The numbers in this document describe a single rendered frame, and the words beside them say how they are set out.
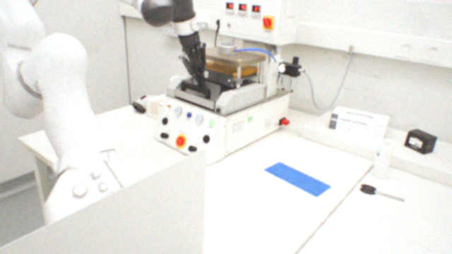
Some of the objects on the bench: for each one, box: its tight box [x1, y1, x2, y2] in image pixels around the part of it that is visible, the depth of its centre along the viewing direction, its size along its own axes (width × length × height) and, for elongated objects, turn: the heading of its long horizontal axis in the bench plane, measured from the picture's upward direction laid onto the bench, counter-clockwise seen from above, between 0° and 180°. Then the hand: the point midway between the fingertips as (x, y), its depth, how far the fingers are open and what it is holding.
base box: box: [153, 94, 290, 166], centre depth 153 cm, size 54×38×17 cm
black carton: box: [404, 128, 437, 155], centre depth 138 cm, size 6×9×7 cm
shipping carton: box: [146, 93, 167, 121], centre depth 172 cm, size 19×13×9 cm
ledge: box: [300, 111, 452, 187], centre depth 143 cm, size 30×84×4 cm, turn 45°
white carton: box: [328, 106, 390, 141], centre depth 154 cm, size 12×23×7 cm, turn 55°
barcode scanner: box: [131, 95, 158, 114], centre depth 180 cm, size 20×8×8 cm, turn 135°
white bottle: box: [372, 139, 393, 179], centre depth 125 cm, size 5×5×14 cm
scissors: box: [359, 184, 405, 202], centre depth 116 cm, size 14×6×1 cm, turn 56°
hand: (200, 80), depth 136 cm, fingers closed
